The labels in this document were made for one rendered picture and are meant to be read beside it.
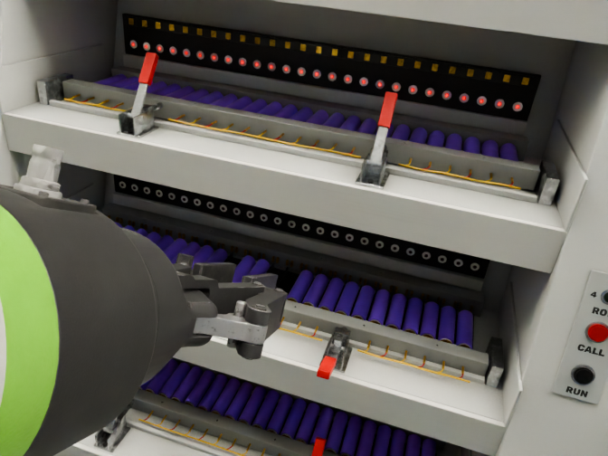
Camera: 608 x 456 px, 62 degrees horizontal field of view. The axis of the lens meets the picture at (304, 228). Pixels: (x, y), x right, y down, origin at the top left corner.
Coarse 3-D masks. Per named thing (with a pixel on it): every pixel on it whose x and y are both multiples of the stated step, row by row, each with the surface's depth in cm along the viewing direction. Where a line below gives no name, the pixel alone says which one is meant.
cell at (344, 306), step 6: (348, 282) 65; (354, 282) 65; (348, 288) 64; (354, 288) 64; (342, 294) 63; (348, 294) 62; (354, 294) 63; (342, 300) 61; (348, 300) 61; (354, 300) 63; (342, 306) 60; (348, 306) 61; (348, 312) 60
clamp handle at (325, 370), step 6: (336, 342) 54; (336, 348) 53; (330, 354) 52; (336, 354) 52; (324, 360) 50; (330, 360) 50; (336, 360) 50; (324, 366) 48; (330, 366) 48; (318, 372) 47; (324, 372) 47; (330, 372) 48; (324, 378) 47
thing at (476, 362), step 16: (288, 304) 59; (304, 304) 59; (288, 320) 59; (304, 320) 58; (320, 320) 57; (336, 320) 57; (352, 320) 58; (304, 336) 57; (352, 336) 57; (368, 336) 56; (384, 336) 56; (400, 336) 56; (416, 336) 56; (400, 352) 56; (416, 352) 55; (432, 352) 55; (448, 352) 54; (464, 352) 55; (480, 352) 55; (464, 368) 55; (480, 368) 54
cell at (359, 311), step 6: (366, 288) 64; (372, 288) 64; (360, 294) 63; (366, 294) 63; (372, 294) 64; (360, 300) 62; (366, 300) 62; (360, 306) 61; (366, 306) 61; (354, 312) 60; (360, 312) 60; (366, 312) 60
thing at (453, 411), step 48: (288, 240) 70; (480, 288) 65; (288, 336) 58; (480, 336) 61; (288, 384) 56; (336, 384) 53; (384, 384) 53; (432, 384) 53; (480, 384) 54; (432, 432) 52; (480, 432) 51
